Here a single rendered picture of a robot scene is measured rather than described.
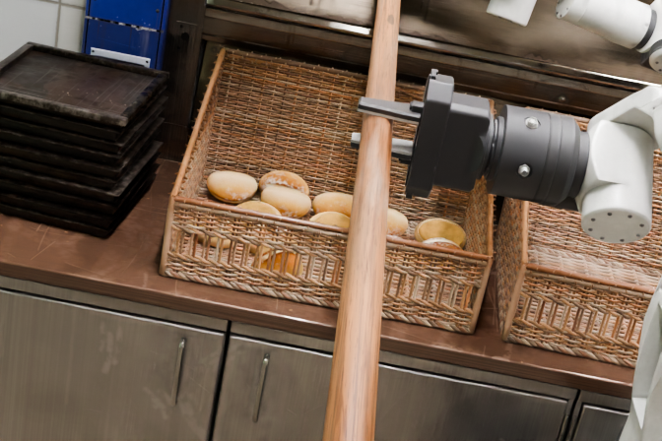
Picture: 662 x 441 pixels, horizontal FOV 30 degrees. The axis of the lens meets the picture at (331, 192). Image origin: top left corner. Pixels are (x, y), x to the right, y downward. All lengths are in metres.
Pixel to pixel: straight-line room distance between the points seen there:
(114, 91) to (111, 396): 0.55
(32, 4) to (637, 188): 1.62
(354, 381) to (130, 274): 1.40
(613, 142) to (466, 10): 1.26
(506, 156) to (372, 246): 0.28
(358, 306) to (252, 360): 1.30
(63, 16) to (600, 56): 1.06
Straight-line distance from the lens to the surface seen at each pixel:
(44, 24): 2.56
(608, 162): 1.19
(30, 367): 2.23
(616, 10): 1.94
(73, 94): 2.25
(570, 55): 2.46
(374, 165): 1.07
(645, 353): 1.80
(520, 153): 1.17
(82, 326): 2.16
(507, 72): 2.47
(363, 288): 0.86
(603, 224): 1.19
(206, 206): 2.06
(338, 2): 2.43
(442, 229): 2.36
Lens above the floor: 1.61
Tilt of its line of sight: 24 degrees down
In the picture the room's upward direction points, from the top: 11 degrees clockwise
